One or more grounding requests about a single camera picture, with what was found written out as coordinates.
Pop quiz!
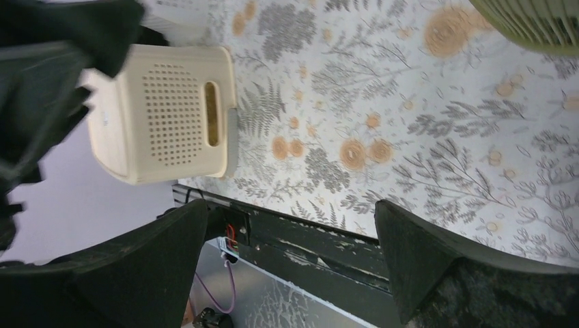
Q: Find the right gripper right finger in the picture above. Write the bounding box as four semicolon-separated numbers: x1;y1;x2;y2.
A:
374;200;578;327

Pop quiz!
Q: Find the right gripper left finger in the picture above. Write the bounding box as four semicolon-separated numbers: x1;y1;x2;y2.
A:
1;200;208;327

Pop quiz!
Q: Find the cream perforated large basket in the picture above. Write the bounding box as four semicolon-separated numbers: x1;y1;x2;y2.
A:
83;44;239;185

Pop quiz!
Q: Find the green mesh waste bin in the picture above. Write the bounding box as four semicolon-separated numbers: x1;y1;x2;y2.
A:
470;0;578;57

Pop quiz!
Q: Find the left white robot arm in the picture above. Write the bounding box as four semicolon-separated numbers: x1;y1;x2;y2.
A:
1;1;145;250

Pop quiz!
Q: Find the floral patterned table mat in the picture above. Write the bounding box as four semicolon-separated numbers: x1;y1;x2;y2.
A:
145;1;578;267

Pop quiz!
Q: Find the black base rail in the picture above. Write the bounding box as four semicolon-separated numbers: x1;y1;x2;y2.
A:
172;184;401;327

